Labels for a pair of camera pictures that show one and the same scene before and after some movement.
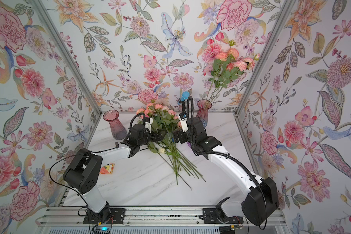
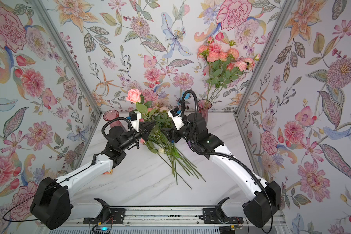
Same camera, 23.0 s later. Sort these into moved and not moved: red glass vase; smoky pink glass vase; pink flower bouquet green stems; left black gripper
Moved: left black gripper
Not moved: smoky pink glass vase; red glass vase; pink flower bouquet green stems
